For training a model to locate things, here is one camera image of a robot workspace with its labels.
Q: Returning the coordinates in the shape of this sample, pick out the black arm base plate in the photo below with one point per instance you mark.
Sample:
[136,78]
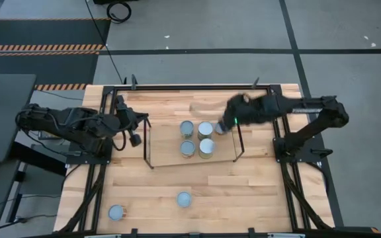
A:
[88,160]
[309,155]

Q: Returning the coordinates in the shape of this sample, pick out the red labelled tin can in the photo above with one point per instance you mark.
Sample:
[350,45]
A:
[186,127]

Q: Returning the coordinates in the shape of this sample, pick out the black table clamp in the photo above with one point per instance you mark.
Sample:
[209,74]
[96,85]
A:
[133,82]
[251,232]
[134,233]
[255,83]

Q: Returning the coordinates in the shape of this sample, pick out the tin can with reddish label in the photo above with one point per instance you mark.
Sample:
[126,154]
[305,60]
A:
[115,212]

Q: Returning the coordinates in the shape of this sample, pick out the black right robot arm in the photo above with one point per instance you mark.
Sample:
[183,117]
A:
[326,115]

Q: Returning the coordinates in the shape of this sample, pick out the black aluminium extrusion frame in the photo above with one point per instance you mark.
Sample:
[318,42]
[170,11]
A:
[190,87]

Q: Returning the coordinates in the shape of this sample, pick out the tall can with grey lid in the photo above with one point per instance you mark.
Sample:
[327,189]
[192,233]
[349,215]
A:
[207,145]

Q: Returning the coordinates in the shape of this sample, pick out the black hazard-striped floor mat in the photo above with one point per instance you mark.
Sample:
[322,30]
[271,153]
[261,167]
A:
[45,33]

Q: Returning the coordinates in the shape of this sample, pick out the tall can with silver lid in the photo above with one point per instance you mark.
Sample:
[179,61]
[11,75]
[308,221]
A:
[205,128]

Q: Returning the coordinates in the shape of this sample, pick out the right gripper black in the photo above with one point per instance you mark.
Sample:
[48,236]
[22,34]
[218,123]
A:
[250,110]

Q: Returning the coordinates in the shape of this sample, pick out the black desk leg frame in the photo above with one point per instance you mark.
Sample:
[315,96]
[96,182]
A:
[38,162]

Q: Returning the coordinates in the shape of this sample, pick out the green and orange labelled can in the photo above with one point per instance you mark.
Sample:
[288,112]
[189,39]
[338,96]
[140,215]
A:
[184,199]

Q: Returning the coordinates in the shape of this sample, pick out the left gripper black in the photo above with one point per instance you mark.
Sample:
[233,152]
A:
[126,117]

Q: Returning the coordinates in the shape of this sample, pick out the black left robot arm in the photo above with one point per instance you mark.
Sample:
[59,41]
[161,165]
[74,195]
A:
[61,120]

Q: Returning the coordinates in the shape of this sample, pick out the red and white labelled can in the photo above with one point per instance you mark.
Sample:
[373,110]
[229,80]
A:
[219,128]

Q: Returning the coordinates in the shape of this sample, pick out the black equipment box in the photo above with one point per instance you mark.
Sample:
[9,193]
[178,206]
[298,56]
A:
[111,1]

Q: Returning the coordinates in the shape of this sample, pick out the green and red labelled can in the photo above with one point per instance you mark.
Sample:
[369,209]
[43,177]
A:
[188,147]

